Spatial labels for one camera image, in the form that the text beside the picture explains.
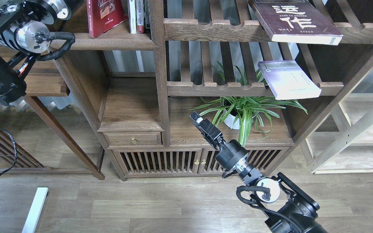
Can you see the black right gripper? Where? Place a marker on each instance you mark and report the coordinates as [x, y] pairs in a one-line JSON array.
[[209, 131]]

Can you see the pale lavender paperback book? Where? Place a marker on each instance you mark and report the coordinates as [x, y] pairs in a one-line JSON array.
[[287, 80]]

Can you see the red paperback book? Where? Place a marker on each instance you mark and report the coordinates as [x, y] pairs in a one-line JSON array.
[[104, 15]]

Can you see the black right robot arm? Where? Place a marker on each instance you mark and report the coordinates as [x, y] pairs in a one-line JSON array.
[[288, 208]]

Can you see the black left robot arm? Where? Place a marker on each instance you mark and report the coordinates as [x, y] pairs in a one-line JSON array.
[[25, 39]]

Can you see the light wooden shelf unit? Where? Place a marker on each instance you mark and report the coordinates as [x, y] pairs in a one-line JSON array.
[[350, 148]]

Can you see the white plant pot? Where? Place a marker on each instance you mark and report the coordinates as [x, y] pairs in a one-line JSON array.
[[232, 120]]

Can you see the green spider plant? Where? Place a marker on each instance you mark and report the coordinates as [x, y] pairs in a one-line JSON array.
[[248, 111]]

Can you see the dark wooden bookshelf cabinet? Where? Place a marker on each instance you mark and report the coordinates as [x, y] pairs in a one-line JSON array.
[[141, 85]]

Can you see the dark wooden side table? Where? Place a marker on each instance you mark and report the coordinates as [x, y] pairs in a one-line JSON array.
[[49, 125]]

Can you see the dark upright book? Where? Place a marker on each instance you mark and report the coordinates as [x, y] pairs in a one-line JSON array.
[[147, 25]]

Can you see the red white upright book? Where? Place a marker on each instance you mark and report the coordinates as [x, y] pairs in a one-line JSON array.
[[140, 17]]

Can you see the dark maroon large book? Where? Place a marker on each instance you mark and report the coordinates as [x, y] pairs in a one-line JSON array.
[[295, 21]]

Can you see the white metal stand leg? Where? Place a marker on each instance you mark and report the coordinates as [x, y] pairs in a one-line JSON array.
[[35, 210]]

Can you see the dark slatted wooden rack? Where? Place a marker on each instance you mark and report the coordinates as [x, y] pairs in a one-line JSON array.
[[17, 158]]

